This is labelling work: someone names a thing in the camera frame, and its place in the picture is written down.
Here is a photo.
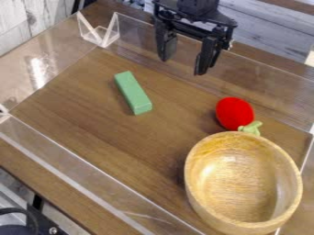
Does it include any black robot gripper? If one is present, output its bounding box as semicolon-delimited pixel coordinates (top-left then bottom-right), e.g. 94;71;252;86
153;0;238;75

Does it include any red plush strawberry toy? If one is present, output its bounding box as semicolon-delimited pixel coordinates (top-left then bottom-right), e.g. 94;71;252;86
217;97;262;136

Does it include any green rectangular block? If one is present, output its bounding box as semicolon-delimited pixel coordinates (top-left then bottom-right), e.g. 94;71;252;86
114;71;153;115

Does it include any wooden bowl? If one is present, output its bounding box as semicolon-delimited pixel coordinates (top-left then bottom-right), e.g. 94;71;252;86
185;131;304;235

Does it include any clear acrylic corner bracket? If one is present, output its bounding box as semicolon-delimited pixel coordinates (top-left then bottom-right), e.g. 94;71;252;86
77;13;121;48

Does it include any clear acrylic tray wall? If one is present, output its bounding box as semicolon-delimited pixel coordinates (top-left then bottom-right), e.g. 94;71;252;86
2;17;312;235

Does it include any black cable and mount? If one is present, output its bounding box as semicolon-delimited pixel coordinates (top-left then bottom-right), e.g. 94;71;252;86
0;207;70;235

